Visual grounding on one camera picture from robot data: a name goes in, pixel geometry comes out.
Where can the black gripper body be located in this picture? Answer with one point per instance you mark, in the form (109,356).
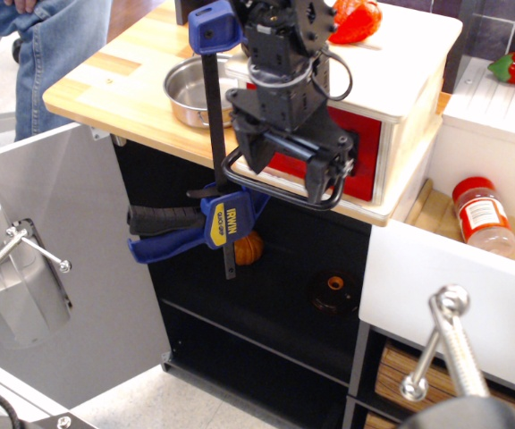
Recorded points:
(301,109)

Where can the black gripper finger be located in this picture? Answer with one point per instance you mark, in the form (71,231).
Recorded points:
(319,177)
(255,147)

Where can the black metal drawer handle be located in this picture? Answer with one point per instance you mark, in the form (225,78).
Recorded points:
(341,146)

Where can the red front wooden drawer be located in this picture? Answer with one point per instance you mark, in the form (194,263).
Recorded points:
(360,183)

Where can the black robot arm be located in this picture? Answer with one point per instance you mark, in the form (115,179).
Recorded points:
(286,41)

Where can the white wooden box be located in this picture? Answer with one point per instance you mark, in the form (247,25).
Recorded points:
(397,77)

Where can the blue Irwin bar clamp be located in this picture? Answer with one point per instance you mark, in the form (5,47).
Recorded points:
(225,214)

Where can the stainless steel pot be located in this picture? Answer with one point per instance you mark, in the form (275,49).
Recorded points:
(185,87)

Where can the orange toy pumpkin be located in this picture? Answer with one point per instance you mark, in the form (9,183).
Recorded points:
(249,249)

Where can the red toy bell pepper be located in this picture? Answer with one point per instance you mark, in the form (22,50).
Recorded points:
(355,21)

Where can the dark round orange-centred toy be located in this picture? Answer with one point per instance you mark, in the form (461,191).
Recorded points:
(334,292)

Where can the red lid spice jar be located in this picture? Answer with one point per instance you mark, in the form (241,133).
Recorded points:
(482,218)

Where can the white toy sink unit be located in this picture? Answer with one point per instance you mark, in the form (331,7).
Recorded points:
(420,250)

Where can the silver foreground clamp screw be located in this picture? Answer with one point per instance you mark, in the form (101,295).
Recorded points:
(447,307)

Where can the person in blue jeans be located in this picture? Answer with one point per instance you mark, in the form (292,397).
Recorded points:
(56,37)

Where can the grey cabinet door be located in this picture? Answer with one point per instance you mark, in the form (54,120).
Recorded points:
(78,315)

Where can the black cabinet frame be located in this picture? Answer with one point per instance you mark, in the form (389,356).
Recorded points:
(257,335)

